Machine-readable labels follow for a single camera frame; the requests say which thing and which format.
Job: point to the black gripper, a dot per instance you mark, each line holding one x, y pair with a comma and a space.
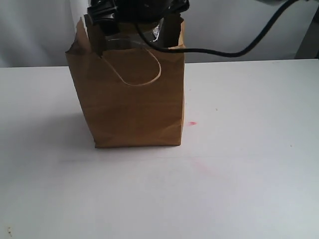
140, 11

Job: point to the clear jar with yellow lid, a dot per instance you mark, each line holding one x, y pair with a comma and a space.
128, 36

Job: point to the brown paper bag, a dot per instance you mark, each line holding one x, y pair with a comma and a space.
129, 97

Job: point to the white curtain backdrop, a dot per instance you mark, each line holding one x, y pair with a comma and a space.
38, 32

